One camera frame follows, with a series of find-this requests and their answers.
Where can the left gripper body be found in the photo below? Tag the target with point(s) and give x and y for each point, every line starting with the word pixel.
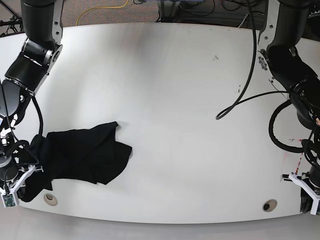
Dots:
pixel 305 183

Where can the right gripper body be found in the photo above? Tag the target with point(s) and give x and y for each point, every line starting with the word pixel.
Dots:
pixel 12 184

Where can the black T-shirt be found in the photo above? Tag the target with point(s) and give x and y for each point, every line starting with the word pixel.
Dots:
pixel 90 155

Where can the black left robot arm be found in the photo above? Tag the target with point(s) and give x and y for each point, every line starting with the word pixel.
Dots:
pixel 284 25

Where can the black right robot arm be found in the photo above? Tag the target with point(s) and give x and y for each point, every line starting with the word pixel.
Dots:
pixel 42 24

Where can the red tape marking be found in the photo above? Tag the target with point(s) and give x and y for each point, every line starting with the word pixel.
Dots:
pixel 294 163

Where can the black tripod stand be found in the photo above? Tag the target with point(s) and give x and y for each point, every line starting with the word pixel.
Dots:
pixel 14 25

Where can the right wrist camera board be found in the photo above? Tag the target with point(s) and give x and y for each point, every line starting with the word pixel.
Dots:
pixel 9 200

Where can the left table cable grommet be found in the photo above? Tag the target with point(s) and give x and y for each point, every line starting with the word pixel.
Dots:
pixel 50 199

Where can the table cable grommet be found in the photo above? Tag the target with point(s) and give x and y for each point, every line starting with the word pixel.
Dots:
pixel 50 199
pixel 269 205

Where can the right table cable grommet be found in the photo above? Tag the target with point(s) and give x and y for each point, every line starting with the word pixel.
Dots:
pixel 269 205

